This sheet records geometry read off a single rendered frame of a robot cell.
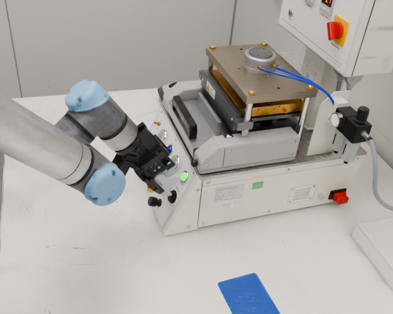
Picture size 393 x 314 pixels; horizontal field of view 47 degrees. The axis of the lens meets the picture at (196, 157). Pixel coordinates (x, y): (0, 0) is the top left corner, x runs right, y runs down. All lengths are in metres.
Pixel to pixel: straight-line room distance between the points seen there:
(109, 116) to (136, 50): 1.74
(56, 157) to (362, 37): 0.68
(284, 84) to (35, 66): 1.77
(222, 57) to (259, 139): 0.24
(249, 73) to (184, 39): 1.58
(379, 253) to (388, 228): 0.10
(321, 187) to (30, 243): 0.75
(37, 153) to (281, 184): 0.66
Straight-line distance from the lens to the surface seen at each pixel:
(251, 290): 1.08
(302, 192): 1.24
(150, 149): 1.00
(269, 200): 1.20
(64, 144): 0.74
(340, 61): 1.09
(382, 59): 1.13
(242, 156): 1.07
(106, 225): 1.19
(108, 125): 0.92
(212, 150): 1.04
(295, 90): 1.08
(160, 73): 2.73
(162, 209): 1.17
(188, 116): 1.11
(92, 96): 0.89
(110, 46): 2.61
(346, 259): 1.21
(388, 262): 1.18
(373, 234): 1.23
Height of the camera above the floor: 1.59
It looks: 36 degrees down
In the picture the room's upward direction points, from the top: 6 degrees clockwise
